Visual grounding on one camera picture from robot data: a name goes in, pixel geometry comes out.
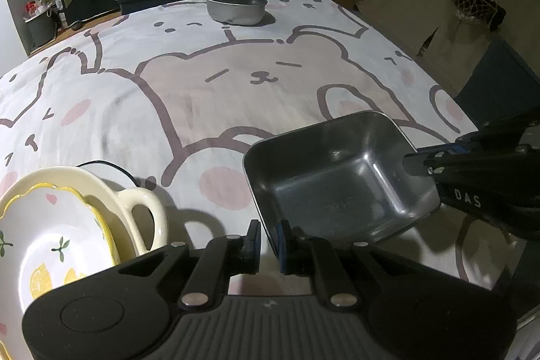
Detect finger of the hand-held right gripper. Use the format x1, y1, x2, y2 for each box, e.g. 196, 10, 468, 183
432, 107, 540, 155
403, 145, 533, 177

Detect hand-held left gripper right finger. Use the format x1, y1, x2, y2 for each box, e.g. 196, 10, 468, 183
272, 220, 456, 309

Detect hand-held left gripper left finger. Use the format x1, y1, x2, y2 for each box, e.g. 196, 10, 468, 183
93, 219, 263, 310

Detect rectangular steel tray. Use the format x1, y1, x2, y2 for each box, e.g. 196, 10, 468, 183
242, 110, 442, 246

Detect cream bowl two handles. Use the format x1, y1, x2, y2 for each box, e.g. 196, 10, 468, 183
0, 166, 168, 259

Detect white plate black rim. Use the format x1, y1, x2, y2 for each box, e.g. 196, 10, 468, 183
78, 160, 140, 192

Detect yellow rim lemon print bowl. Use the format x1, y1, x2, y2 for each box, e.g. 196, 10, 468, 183
0, 183, 122, 360

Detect round steel bowl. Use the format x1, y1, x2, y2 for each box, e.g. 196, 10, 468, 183
205, 0, 268, 26

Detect grey blue chair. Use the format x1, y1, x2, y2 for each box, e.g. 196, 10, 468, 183
455, 36, 540, 135

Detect bear print tablecloth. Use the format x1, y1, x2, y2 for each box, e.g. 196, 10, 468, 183
0, 0, 524, 360

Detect grey trash bin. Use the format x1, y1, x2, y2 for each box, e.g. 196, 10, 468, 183
24, 11, 58, 49

